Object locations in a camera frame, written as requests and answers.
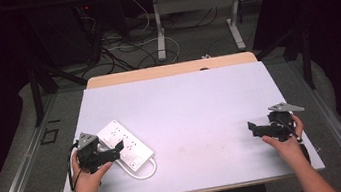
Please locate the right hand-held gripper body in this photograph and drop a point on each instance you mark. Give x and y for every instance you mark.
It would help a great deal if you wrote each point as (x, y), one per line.
(280, 126)

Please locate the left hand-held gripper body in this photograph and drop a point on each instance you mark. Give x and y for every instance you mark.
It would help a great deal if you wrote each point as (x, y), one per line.
(87, 151)

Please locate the white power strip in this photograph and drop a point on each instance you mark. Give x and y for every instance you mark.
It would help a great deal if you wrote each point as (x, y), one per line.
(128, 142)

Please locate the person's right hand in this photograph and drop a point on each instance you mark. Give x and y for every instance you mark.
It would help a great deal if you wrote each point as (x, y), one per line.
(290, 149)

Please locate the person's left hand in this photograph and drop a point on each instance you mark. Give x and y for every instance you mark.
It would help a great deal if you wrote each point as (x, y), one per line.
(86, 183)

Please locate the white table mat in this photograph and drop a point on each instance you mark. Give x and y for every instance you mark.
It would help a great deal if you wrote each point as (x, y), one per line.
(187, 113)

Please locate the black metal stand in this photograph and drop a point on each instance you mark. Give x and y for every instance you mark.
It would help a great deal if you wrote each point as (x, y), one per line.
(306, 56)
(37, 94)

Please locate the dark equipment cabinet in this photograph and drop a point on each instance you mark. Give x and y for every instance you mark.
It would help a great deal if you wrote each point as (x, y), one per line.
(62, 33)

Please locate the white desk with metal legs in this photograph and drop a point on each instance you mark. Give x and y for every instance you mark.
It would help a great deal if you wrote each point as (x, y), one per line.
(195, 1)

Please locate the black floor socket frame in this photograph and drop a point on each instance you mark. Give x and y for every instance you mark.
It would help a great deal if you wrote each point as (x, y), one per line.
(49, 136)

